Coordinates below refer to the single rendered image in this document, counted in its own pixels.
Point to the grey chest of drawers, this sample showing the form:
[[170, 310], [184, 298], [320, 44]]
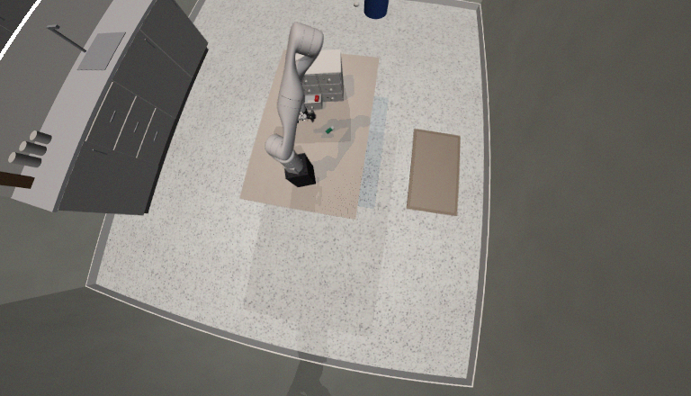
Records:
[[327, 62]]

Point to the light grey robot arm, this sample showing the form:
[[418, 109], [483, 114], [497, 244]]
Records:
[[307, 41]]

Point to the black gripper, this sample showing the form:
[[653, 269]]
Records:
[[310, 114]]

